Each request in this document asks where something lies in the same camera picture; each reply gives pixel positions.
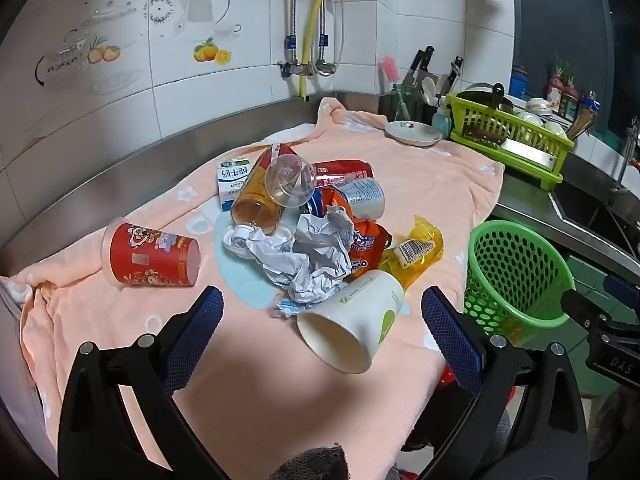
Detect braided metal hose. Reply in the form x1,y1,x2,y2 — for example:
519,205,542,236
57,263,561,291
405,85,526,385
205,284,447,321
319,0,332,67
287,0,301,67

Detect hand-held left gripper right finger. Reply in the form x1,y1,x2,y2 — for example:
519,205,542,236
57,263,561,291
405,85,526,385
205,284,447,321
421,286,591,480

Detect chopstick holder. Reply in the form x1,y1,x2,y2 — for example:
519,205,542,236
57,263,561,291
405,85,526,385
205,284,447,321
565,91,601,141

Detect black handled knife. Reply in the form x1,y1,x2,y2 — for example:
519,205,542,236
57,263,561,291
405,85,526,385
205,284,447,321
446,56,464,97
406,46,435,87

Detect brown handled cleaver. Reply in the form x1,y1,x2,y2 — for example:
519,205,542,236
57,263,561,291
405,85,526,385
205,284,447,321
462,82,507,147

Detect white paper cup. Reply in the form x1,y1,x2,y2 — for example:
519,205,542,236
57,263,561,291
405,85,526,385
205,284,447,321
296,269,406,375

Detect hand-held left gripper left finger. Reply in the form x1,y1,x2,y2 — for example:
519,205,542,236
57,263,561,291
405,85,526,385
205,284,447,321
57,285,226,480

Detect yellow plastic wrapper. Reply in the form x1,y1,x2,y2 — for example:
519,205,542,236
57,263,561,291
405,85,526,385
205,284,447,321
379,215,445,292

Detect white plate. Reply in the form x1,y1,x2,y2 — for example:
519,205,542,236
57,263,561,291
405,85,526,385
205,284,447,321
384,120,444,148

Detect teal dish soap bottle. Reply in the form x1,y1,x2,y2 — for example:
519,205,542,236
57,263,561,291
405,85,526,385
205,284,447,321
431,95,454,141

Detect green dish rack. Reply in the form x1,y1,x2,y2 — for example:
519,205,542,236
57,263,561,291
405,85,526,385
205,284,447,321
445,91,576,191

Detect metal water valve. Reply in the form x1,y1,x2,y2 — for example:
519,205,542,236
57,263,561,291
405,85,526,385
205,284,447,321
277,57,339,81

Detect blue white drink can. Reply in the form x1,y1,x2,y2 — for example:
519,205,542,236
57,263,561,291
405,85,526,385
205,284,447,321
305,177,386,222

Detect orange snack wrapper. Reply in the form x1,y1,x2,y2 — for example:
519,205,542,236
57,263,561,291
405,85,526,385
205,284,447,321
320,187,394,282

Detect pink bottle brush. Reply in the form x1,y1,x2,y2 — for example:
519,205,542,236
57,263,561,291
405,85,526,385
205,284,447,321
378,56,408,121

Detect peach fruit wall sticker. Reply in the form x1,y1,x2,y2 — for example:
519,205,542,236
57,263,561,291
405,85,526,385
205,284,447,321
87,35,122,64

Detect peach floral towel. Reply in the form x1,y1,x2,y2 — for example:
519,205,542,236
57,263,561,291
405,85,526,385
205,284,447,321
10,97,506,480

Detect white plastic cup lid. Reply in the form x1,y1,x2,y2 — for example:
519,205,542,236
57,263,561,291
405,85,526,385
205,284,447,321
222,222,297,262

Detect teapot wall sticker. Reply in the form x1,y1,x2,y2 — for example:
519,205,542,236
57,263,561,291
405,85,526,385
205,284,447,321
186,0,244,42

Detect white blue milk carton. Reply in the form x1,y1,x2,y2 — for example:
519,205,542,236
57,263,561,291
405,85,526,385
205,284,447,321
216,157,252,212

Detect red yellow label tea bottle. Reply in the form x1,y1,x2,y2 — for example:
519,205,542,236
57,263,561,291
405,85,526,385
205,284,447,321
230,143,301,236

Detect red paper cup clear lid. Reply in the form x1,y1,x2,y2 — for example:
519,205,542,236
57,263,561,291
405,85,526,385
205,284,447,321
101,217,202,290

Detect steel sink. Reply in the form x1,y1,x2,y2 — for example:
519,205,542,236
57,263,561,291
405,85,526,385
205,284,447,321
550,180,640,262

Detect blue lidded jar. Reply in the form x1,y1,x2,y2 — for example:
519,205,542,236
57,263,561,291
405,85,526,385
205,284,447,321
510,66,530,101

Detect yellow hose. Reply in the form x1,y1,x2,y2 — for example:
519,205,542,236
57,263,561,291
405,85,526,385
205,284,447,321
298,0,337,102

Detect dark utensil holder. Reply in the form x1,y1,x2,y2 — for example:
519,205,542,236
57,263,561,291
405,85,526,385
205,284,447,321
378,86,437,126

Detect orange fruit wall sticker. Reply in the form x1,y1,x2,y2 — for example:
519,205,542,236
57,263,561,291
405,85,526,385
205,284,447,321
192,37,234,66

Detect metal sink faucet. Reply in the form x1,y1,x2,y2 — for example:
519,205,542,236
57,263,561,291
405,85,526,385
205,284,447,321
607,115,640,207

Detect clear plastic cup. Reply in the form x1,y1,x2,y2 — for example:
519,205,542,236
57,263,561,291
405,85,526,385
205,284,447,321
264,155,317,209

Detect crumpled white paper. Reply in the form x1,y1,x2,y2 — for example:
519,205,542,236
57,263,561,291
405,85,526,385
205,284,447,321
245,207,356,306

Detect red cola can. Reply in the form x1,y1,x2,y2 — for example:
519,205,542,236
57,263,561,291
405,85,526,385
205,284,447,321
310,160,376,192

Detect green plastic basket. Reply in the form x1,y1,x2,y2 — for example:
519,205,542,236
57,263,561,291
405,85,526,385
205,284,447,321
462,220,576,337

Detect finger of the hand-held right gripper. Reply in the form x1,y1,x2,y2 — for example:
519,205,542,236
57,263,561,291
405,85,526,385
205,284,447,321
560,290,626,333
602,274,640,307

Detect small crumpled plastic wrapper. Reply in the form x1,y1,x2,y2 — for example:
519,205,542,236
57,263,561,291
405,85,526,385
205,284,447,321
271,294,302,319

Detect red sauce bottle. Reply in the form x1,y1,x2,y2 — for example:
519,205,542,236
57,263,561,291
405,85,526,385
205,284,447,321
547,52,581,119

